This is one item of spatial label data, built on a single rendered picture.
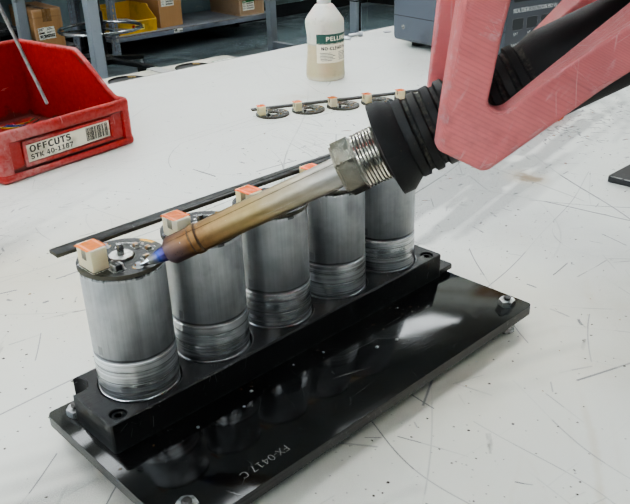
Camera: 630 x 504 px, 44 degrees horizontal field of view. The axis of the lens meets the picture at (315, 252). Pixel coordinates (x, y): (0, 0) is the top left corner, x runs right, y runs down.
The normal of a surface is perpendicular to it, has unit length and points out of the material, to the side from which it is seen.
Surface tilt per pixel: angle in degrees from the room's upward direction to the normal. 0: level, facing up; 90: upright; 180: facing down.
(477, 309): 0
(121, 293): 90
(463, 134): 99
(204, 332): 90
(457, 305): 0
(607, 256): 0
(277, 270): 90
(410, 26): 90
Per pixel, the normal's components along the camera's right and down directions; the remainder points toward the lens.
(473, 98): -0.10, 0.57
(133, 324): 0.29, 0.41
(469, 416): -0.03, -0.90
